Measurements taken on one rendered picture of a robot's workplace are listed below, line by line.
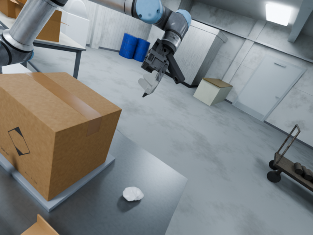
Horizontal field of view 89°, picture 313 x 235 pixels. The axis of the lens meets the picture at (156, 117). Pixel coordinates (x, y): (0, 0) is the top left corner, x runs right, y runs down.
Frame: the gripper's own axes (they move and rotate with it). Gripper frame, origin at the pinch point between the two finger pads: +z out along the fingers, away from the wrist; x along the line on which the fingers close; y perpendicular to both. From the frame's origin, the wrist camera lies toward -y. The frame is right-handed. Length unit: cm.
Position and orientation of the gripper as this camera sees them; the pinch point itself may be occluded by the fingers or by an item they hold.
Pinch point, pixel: (148, 94)
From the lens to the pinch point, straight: 60.2
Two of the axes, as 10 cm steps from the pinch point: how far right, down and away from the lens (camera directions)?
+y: -8.3, -4.8, -2.9
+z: -4.5, 8.8, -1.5
